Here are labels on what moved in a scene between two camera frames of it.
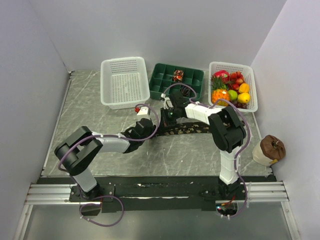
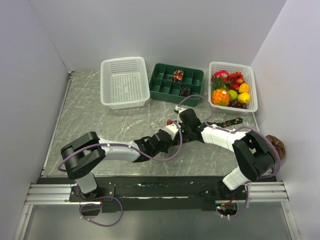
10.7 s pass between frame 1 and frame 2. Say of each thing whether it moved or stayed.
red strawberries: stayed
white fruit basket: stayed
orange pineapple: stayed
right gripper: moved
